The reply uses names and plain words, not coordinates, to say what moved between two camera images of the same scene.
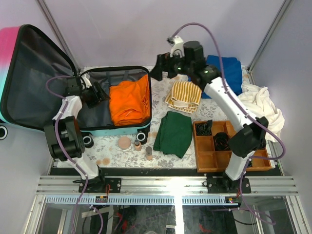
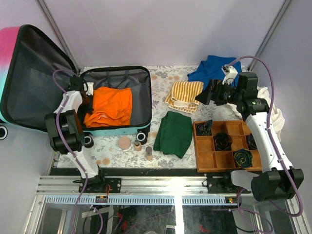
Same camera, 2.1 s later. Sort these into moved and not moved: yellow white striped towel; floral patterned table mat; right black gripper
Moved: right black gripper
Not moved: floral patterned table mat; yellow white striped towel
